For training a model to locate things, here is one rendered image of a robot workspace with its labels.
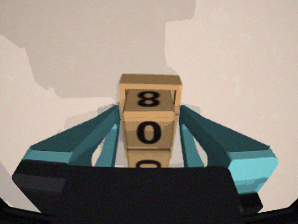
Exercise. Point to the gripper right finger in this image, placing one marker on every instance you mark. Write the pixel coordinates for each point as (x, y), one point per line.
(250, 162)

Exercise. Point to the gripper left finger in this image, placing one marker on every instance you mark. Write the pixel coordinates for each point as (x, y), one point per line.
(76, 145)

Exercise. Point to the tan wooden cube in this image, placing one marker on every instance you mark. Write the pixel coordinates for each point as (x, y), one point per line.
(148, 157)
(148, 118)

